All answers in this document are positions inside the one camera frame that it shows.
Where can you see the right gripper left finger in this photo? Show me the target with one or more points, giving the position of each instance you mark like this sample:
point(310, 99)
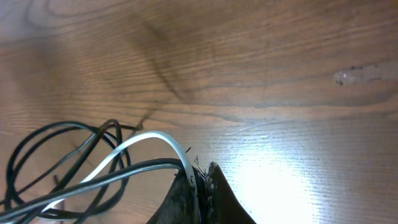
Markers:
point(177, 207)

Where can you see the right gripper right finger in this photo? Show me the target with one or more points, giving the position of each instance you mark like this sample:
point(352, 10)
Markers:
point(222, 205)

